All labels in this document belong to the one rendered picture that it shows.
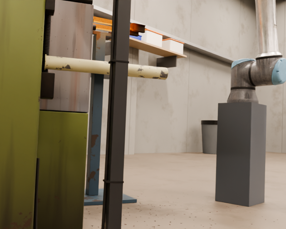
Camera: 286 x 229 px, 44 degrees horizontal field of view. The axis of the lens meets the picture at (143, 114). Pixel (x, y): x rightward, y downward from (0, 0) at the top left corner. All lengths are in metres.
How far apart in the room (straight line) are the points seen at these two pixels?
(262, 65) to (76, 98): 1.15
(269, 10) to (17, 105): 1.54
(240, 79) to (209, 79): 6.71
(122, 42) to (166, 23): 6.66
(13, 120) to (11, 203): 0.25
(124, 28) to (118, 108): 0.24
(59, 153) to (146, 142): 5.60
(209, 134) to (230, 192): 5.63
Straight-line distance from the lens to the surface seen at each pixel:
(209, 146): 7.85
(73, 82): 1.47
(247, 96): 2.24
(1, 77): 1.18
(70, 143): 1.46
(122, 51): 1.07
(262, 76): 2.18
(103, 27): 2.23
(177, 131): 7.78
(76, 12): 1.53
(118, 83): 1.05
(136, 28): 2.20
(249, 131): 2.16
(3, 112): 1.17
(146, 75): 1.30
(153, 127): 7.15
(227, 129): 2.22
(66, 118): 1.46
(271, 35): 2.21
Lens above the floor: 0.40
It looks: 3 degrees up
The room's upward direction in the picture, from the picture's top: 2 degrees clockwise
